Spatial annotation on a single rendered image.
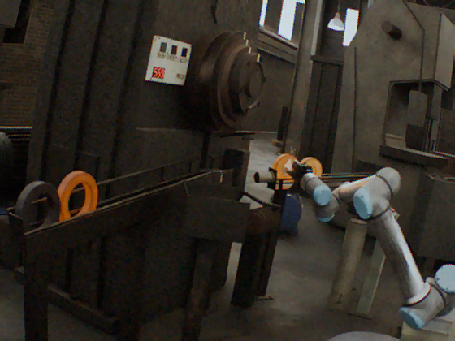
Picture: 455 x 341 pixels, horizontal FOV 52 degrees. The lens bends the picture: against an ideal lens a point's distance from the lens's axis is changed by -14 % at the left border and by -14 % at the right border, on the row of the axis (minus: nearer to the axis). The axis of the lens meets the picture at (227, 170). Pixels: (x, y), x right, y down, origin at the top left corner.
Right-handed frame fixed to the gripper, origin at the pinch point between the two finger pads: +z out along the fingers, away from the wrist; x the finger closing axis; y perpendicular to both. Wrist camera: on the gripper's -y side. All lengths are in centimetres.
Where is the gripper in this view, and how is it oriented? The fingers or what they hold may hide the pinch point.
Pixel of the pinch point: (287, 166)
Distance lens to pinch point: 279.5
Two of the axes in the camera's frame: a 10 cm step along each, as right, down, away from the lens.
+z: -3.9, -4.6, 7.9
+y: 2.8, -8.8, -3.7
